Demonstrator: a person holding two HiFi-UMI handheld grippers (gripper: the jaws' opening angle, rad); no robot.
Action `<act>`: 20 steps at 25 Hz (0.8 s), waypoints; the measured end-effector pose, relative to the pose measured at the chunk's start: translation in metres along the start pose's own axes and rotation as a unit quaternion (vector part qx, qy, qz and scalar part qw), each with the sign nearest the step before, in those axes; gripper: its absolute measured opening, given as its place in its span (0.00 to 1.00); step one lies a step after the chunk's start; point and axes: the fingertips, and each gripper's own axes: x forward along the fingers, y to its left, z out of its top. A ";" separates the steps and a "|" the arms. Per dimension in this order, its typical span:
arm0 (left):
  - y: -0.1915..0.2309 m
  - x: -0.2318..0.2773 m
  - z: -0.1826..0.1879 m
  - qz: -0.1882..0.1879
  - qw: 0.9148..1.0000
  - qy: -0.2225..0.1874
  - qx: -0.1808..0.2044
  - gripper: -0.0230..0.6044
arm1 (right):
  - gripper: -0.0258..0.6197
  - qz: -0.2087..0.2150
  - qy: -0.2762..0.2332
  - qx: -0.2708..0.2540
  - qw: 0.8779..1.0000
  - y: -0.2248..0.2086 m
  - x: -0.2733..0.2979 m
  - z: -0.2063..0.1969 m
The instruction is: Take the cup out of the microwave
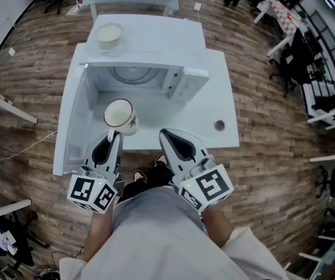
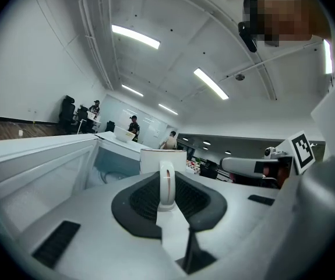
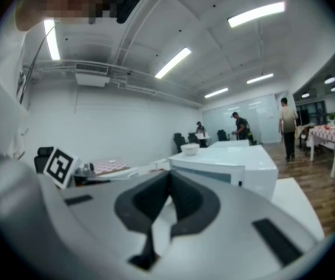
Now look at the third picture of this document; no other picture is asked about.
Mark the person's head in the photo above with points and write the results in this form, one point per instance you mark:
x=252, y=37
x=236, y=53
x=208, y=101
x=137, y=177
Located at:
x=39, y=7

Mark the pink checkered table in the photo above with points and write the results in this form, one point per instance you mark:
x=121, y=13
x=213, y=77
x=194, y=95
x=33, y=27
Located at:
x=112, y=165

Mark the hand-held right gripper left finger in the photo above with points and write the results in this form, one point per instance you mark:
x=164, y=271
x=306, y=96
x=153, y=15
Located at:
x=106, y=238

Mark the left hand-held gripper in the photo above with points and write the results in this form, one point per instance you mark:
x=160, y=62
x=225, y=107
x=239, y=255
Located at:
x=59, y=168

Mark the black office chair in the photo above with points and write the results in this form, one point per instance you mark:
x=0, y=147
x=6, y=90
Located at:
x=193, y=139
x=222, y=135
x=179, y=141
x=42, y=159

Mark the person's light shirt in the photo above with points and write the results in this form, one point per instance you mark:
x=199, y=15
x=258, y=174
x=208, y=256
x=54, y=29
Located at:
x=1, y=112

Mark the white ceiling air conditioner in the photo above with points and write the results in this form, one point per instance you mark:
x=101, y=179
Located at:
x=93, y=76

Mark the white bowl of rice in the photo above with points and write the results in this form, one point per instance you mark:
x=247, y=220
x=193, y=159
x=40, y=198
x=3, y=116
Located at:
x=190, y=150

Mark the table with checkered cloth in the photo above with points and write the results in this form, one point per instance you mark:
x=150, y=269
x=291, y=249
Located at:
x=326, y=134

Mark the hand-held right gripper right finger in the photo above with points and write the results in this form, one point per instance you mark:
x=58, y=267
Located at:
x=228, y=238

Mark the black head-worn camera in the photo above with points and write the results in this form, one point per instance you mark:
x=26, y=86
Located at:
x=127, y=7

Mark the long ceiling light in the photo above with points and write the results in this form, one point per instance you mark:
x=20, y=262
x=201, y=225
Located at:
x=173, y=63
x=260, y=78
x=256, y=14
x=216, y=92
x=52, y=39

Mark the white microwave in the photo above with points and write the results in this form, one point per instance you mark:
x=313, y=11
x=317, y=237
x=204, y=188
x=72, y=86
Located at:
x=243, y=162

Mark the green potted plant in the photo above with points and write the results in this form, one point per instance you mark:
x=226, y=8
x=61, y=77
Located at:
x=331, y=118

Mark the table with pale cloth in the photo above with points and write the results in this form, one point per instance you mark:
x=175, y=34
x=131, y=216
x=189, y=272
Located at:
x=231, y=143

